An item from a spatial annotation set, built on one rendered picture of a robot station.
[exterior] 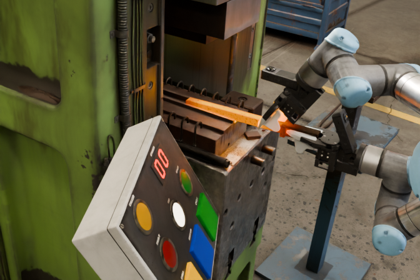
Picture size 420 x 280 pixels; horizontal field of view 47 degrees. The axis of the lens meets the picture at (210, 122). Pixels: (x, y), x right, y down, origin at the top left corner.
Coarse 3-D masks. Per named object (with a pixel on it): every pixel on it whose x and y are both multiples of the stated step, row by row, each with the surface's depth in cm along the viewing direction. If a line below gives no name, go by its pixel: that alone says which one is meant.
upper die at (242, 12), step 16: (176, 0) 121; (240, 0) 119; (256, 0) 128; (176, 16) 123; (192, 16) 120; (208, 16) 118; (224, 16) 115; (240, 16) 122; (256, 16) 131; (208, 32) 120; (224, 32) 117
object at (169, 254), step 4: (164, 244) 78; (168, 244) 79; (164, 248) 78; (168, 248) 79; (172, 248) 80; (164, 252) 77; (168, 252) 78; (172, 252) 80; (164, 256) 77; (168, 256) 78; (172, 256) 79; (168, 260) 77; (172, 260) 79; (168, 264) 77; (172, 264) 78
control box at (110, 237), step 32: (128, 128) 99; (160, 128) 94; (128, 160) 85; (160, 160) 89; (96, 192) 80; (128, 192) 75; (160, 192) 84; (192, 192) 98; (96, 224) 71; (128, 224) 71; (160, 224) 80; (192, 224) 92; (96, 256) 71; (128, 256) 70; (160, 256) 76
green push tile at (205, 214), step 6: (204, 198) 101; (198, 204) 98; (204, 204) 100; (210, 204) 103; (198, 210) 97; (204, 210) 99; (210, 210) 102; (198, 216) 95; (204, 216) 97; (210, 216) 100; (216, 216) 104; (204, 222) 96; (210, 222) 99; (216, 222) 102; (204, 228) 97; (210, 228) 98; (216, 228) 101; (210, 234) 97
